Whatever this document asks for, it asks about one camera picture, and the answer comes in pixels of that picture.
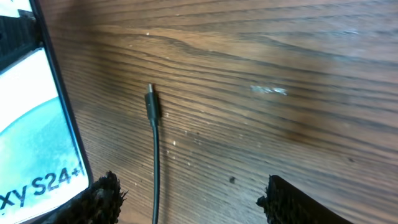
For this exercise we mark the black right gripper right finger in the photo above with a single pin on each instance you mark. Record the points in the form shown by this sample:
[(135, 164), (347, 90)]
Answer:
[(284, 203)]

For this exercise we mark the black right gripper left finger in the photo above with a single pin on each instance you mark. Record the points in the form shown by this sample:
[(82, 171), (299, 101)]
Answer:
[(100, 203)]

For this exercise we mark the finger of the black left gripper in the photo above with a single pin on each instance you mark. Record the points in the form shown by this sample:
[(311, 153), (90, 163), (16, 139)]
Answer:
[(19, 36)]

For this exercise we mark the Galaxy S24+ smartphone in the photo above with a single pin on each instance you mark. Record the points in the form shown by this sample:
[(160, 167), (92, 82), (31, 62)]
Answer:
[(43, 161)]

